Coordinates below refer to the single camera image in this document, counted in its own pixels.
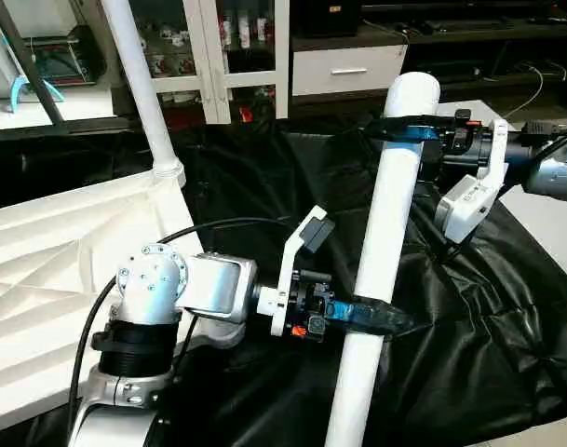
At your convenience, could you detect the white plastic table leg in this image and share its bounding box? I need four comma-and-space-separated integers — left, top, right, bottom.
322, 71, 442, 447
99, 0, 187, 187

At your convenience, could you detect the white plastic table top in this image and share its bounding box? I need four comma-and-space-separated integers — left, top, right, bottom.
0, 172, 247, 437

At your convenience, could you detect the white low drawer unit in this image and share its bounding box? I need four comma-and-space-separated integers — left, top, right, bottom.
290, 45, 410, 98

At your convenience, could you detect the black work mat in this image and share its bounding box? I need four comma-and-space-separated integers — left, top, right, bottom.
0, 107, 567, 447

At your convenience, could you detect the white sheet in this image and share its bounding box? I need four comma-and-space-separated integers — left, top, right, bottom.
441, 98, 567, 290

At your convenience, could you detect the white glass-door cabinet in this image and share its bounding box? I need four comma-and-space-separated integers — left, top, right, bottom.
115, 0, 291, 127

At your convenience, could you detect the grey metal pole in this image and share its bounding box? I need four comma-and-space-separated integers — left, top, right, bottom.
0, 0, 70, 127

